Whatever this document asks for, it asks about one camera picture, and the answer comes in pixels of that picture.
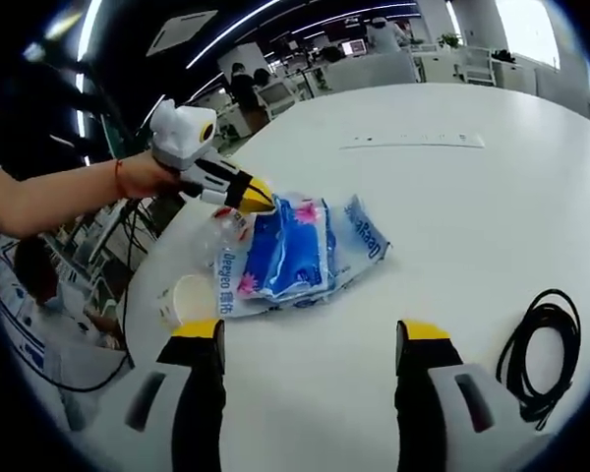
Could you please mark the person's left hand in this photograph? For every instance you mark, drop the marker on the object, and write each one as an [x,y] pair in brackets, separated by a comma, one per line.
[150,174]

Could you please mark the white office chair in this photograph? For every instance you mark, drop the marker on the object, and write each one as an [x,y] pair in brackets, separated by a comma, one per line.
[277,100]
[477,66]

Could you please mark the potted green plant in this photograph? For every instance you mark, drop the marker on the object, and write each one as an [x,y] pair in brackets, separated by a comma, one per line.
[450,39]

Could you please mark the clear plastic bottle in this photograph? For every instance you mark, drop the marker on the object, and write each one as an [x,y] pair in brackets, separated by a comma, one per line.
[221,236]

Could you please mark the large window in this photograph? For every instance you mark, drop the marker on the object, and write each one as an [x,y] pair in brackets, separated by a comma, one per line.
[531,24]

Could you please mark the ceiling air vent panel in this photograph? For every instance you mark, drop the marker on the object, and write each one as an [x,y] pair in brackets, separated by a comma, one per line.
[179,32]

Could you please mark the white counter cabinet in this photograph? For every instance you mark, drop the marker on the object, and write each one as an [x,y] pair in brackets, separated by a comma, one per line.
[369,71]

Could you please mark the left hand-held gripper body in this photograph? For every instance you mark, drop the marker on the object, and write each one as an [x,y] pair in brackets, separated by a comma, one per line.
[182,133]

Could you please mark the wet wipes pack blue lid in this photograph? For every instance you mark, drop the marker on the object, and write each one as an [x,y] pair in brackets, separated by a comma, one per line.
[369,236]

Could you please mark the blue flowered tissue packet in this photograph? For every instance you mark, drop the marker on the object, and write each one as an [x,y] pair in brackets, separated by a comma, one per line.
[280,246]

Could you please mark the black bag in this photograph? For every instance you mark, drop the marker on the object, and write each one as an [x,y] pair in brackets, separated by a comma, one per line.
[504,56]

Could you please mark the white paper cup green print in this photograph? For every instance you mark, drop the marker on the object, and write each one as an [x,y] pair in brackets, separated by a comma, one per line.
[192,297]

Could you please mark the white table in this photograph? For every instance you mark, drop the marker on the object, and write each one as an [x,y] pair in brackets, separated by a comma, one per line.
[447,221]

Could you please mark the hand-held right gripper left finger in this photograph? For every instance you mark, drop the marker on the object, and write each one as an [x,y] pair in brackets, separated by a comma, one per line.
[196,393]

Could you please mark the white board blue stripes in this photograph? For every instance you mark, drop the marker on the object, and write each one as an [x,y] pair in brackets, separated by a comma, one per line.
[29,344]

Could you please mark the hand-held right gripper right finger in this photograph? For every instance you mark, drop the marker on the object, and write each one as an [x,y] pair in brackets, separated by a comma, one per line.
[418,393]

